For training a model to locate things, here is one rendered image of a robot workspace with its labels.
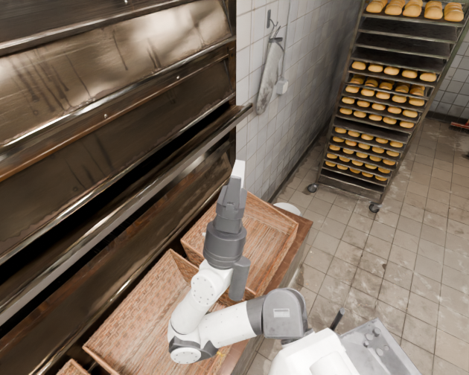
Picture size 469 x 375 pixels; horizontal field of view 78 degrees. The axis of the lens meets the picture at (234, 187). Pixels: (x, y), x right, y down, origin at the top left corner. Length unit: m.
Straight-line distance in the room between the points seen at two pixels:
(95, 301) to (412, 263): 2.41
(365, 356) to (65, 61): 1.02
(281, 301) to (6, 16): 0.89
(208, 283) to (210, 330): 0.24
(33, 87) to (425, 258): 2.86
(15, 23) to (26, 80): 0.12
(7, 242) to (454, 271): 2.93
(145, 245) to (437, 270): 2.35
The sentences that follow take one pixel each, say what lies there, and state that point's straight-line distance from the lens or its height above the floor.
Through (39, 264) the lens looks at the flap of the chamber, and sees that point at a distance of 0.98.
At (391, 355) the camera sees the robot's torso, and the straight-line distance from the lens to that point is 0.82.
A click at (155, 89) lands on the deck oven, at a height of 1.65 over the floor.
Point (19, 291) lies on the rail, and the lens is 0.92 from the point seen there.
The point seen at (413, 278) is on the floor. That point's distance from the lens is 2.81.
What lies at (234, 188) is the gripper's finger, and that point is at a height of 1.75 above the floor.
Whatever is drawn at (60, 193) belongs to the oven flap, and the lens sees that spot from 1.00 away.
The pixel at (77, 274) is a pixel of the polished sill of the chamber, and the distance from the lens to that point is 1.22.
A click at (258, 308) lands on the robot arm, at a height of 1.37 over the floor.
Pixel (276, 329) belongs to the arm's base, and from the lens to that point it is 0.78.
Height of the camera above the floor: 2.10
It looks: 43 degrees down
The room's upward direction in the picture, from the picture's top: straight up
